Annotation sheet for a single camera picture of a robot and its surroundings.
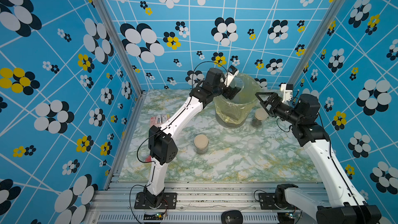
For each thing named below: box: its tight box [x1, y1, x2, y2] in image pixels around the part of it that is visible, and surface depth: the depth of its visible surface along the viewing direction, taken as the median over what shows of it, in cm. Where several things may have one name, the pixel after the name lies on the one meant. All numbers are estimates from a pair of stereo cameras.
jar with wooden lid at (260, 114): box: [251, 107, 269, 130], surface depth 101 cm
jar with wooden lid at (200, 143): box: [193, 133, 209, 154], surface depth 84 cm
